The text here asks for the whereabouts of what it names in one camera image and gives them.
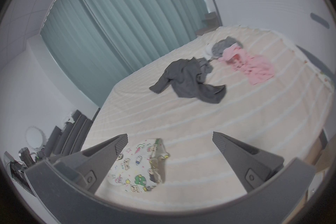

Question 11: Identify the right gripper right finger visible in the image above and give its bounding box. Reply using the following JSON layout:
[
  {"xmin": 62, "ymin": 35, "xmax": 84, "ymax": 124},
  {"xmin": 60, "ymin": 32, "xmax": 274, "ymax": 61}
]
[{"xmin": 212, "ymin": 131, "xmax": 284, "ymax": 194}]

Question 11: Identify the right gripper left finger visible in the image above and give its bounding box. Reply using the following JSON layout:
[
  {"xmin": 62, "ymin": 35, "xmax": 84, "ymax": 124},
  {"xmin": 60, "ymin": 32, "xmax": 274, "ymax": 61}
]
[{"xmin": 54, "ymin": 134, "xmax": 129, "ymax": 194}]

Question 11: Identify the white printed pyjama top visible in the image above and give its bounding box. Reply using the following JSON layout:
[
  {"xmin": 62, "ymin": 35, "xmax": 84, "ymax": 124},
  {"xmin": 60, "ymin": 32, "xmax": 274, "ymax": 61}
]
[{"xmin": 106, "ymin": 138, "xmax": 170, "ymax": 192}]

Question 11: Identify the black padded seat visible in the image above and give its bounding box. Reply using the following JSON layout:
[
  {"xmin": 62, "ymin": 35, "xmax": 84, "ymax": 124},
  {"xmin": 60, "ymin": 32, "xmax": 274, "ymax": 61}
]
[{"xmin": 43, "ymin": 110, "xmax": 92, "ymax": 158}]

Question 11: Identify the bed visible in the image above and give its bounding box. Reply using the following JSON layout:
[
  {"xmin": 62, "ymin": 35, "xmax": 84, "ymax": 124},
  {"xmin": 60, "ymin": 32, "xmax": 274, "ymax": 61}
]
[{"xmin": 80, "ymin": 0, "xmax": 336, "ymax": 211}]

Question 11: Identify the white chest of drawers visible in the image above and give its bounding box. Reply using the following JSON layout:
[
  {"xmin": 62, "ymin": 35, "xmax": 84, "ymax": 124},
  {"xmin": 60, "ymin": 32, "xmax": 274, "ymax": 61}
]
[{"xmin": 306, "ymin": 163, "xmax": 332, "ymax": 201}]

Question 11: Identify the pink garment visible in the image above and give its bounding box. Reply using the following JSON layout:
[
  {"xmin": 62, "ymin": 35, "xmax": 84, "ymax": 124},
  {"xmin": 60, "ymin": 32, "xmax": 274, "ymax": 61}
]
[{"xmin": 218, "ymin": 44, "xmax": 276, "ymax": 85}]

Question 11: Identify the black shirt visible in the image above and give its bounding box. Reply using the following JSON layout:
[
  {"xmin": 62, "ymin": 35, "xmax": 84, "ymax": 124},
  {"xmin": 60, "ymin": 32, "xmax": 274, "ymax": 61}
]
[{"xmin": 149, "ymin": 57, "xmax": 227, "ymax": 104}]

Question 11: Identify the white garment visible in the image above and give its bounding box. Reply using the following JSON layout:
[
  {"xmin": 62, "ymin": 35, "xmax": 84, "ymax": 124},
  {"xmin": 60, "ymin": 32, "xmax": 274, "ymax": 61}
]
[{"xmin": 203, "ymin": 44, "xmax": 214, "ymax": 60}]

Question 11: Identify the grey garment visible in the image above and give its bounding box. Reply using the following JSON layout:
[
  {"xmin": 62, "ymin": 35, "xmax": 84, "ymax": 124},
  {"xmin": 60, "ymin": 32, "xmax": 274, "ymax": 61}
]
[{"xmin": 211, "ymin": 36, "xmax": 244, "ymax": 58}]

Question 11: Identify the blue-green curtain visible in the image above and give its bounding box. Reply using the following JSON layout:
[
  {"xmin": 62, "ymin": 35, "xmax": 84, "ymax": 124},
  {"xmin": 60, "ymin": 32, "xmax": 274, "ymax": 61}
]
[
  {"xmin": 72, "ymin": 0, "xmax": 209, "ymax": 75},
  {"xmin": 39, "ymin": 0, "xmax": 137, "ymax": 108}
]

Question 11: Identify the grey bedside table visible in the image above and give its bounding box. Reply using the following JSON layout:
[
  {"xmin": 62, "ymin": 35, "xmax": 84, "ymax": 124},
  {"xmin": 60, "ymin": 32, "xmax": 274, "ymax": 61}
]
[{"xmin": 195, "ymin": 11, "xmax": 220, "ymax": 36}]

